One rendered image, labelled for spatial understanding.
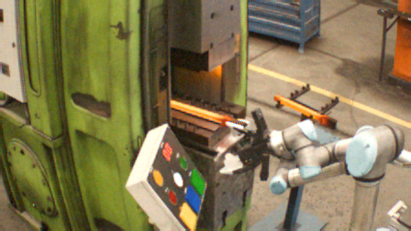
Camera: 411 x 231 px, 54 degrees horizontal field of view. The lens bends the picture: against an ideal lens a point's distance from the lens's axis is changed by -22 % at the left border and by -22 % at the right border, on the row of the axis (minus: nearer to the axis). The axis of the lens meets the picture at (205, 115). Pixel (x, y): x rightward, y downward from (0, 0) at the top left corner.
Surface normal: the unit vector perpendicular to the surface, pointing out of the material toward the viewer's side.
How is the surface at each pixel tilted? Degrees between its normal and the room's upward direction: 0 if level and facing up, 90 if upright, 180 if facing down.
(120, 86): 89
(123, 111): 89
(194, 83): 90
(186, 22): 90
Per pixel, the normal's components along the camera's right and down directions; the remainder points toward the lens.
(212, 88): -0.55, 0.40
